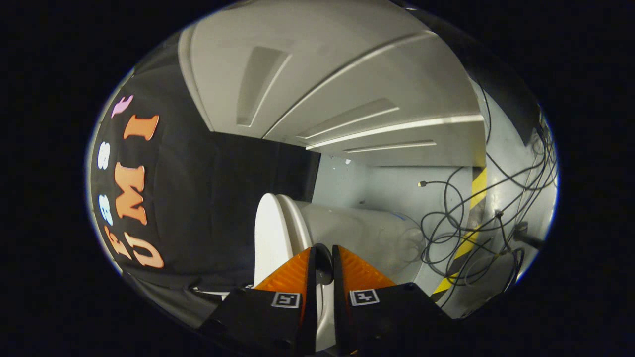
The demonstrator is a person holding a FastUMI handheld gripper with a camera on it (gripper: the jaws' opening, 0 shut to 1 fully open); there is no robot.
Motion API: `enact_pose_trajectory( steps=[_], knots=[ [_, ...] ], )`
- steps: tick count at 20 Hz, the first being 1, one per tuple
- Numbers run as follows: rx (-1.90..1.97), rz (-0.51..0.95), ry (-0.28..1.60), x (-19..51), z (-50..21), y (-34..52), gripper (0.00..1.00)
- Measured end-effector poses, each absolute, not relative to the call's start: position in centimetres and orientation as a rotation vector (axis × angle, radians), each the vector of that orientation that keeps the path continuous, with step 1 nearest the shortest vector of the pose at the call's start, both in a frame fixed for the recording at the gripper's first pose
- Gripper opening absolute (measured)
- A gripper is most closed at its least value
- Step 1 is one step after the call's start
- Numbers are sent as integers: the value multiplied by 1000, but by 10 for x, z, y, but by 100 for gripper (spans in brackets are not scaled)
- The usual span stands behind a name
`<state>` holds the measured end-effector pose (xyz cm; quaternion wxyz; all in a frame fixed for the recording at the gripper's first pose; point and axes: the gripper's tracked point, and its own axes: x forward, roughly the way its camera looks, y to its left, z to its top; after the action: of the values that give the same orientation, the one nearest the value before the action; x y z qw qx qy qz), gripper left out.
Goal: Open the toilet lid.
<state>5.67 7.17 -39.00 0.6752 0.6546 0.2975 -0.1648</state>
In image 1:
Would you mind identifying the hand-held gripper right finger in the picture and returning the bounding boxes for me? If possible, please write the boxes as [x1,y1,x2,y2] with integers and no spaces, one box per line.
[331,244,462,356]

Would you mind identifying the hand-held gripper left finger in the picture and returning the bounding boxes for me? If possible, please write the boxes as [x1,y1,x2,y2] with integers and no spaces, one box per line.
[201,246,318,356]

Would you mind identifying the white toilet lid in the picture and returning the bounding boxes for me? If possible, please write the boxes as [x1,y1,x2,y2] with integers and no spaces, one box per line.
[253,192,339,351]

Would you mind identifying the white toilet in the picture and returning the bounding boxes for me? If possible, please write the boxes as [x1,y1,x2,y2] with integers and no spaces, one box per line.
[278,194,428,299]

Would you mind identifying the black backdrop cloth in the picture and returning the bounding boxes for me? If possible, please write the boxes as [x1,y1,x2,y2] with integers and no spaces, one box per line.
[89,2,542,319]

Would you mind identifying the yellow black floor tape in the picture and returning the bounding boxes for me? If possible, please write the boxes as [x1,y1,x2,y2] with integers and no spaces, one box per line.
[430,166,489,301]

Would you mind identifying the white drawer cabinet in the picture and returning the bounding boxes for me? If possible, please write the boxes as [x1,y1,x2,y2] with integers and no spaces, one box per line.
[178,0,488,168]

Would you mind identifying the black floor cables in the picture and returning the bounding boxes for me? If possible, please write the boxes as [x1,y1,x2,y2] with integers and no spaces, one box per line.
[418,82,557,299]

